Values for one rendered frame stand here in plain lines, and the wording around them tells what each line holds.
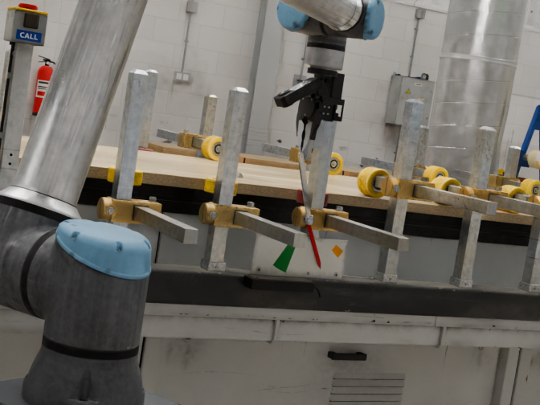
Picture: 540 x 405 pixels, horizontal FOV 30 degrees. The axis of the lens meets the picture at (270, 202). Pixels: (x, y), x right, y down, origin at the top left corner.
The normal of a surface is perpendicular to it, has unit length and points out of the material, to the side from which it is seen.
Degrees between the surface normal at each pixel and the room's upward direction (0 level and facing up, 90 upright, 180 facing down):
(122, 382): 70
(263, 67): 90
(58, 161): 79
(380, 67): 90
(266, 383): 90
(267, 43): 90
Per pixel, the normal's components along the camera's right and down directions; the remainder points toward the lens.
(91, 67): 0.27, -0.07
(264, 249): 0.47, 0.15
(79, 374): 0.04, -0.25
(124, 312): 0.67, 0.17
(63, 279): -0.57, -0.04
